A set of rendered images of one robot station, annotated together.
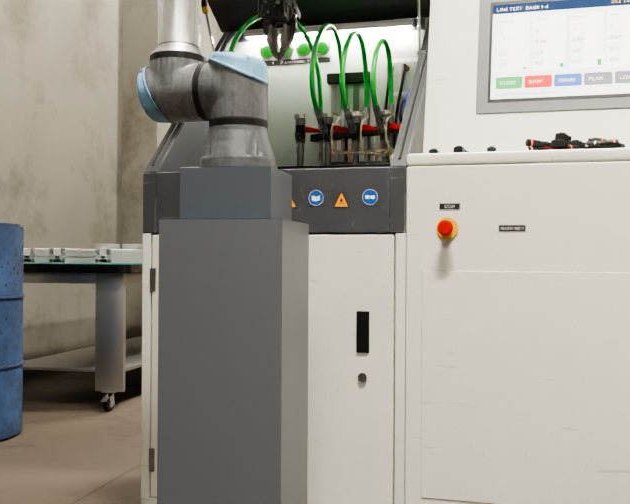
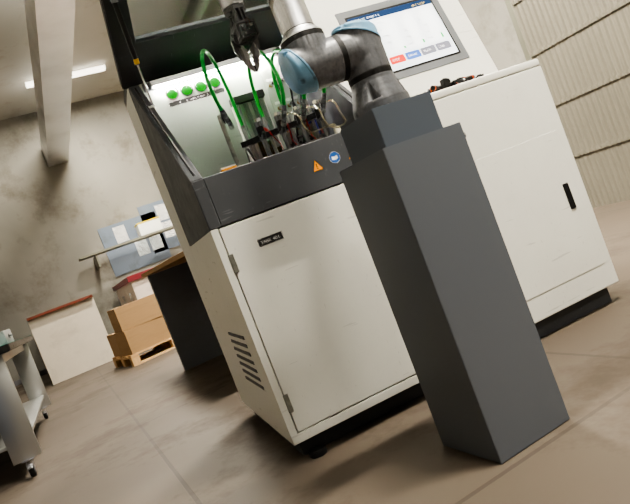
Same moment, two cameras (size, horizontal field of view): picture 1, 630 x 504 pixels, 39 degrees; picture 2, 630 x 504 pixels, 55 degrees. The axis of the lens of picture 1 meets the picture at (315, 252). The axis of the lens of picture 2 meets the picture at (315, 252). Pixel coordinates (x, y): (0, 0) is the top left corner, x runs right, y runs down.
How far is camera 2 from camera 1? 1.46 m
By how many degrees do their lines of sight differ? 35
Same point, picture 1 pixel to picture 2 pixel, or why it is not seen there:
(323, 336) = not seen: hidden behind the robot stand
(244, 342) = (471, 216)
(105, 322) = (0, 403)
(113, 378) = (28, 446)
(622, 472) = (563, 255)
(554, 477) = (534, 275)
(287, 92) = (200, 121)
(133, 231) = not seen: outside the picture
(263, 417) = (501, 263)
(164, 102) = (321, 69)
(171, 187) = (220, 186)
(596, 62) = (422, 41)
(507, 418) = not seen: hidden behind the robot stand
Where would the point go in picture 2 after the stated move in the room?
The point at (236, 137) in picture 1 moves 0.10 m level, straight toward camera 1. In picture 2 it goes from (391, 79) to (421, 61)
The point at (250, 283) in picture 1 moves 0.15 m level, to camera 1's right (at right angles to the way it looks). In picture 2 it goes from (458, 173) to (494, 159)
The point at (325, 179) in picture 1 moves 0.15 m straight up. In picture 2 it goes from (336, 142) to (319, 99)
